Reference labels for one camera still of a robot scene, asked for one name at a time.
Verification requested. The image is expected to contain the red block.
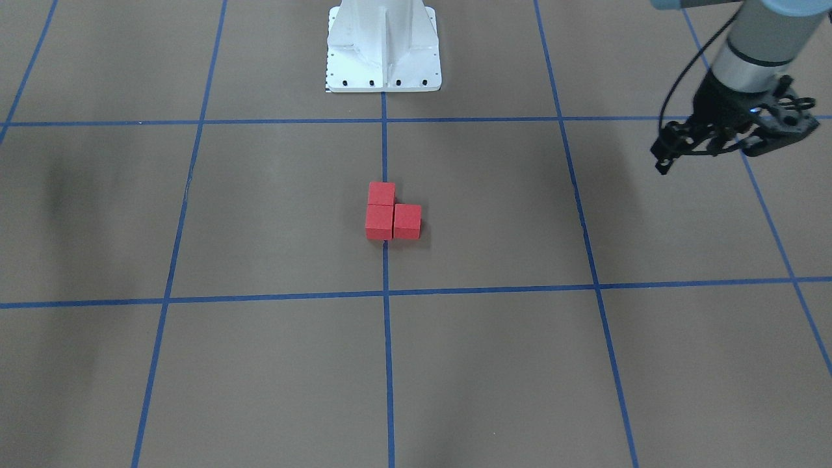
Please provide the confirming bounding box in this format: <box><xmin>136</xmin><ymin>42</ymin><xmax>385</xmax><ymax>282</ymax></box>
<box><xmin>365</xmin><ymin>204</ymin><xmax>395</xmax><ymax>242</ymax></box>
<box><xmin>367</xmin><ymin>181</ymin><xmax>396</xmax><ymax>205</ymax></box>
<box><xmin>393</xmin><ymin>203</ymin><xmax>422</xmax><ymax>240</ymax></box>

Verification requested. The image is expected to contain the near black camera cable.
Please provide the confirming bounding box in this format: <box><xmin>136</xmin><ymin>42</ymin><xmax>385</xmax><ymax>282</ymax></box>
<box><xmin>658</xmin><ymin>0</ymin><xmax>743</xmax><ymax>131</ymax></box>

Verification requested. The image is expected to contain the white pedestal column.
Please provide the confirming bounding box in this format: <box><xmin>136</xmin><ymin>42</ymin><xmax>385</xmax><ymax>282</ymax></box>
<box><xmin>325</xmin><ymin>1</ymin><xmax>443</xmax><ymax>93</ymax></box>

